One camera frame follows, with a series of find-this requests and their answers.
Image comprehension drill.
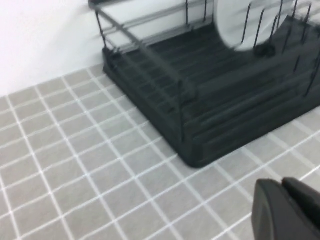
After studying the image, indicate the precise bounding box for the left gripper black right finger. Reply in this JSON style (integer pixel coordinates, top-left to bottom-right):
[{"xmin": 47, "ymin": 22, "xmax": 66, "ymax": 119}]
[{"xmin": 282, "ymin": 176, "xmax": 320, "ymax": 221}]

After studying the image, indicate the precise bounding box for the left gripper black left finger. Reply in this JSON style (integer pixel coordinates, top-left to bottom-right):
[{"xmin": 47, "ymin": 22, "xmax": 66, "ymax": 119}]
[{"xmin": 251, "ymin": 177, "xmax": 320, "ymax": 240}]

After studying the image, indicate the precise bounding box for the grey round plate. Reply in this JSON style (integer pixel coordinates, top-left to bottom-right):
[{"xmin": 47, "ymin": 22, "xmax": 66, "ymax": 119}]
[{"xmin": 215, "ymin": 0, "xmax": 292, "ymax": 53}]

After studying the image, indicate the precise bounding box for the black dish drying rack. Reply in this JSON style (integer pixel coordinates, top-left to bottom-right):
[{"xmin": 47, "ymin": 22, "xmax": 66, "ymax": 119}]
[{"xmin": 101, "ymin": 14, "xmax": 320, "ymax": 169}]

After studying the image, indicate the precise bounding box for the grey checkered tablecloth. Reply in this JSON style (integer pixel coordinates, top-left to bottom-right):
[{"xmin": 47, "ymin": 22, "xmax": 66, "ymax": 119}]
[{"xmin": 0, "ymin": 67, "xmax": 320, "ymax": 240}]

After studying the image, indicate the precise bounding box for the black wire dish rack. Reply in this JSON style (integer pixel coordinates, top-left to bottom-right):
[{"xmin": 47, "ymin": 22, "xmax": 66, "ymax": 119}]
[{"xmin": 87, "ymin": 0, "xmax": 320, "ymax": 144}]

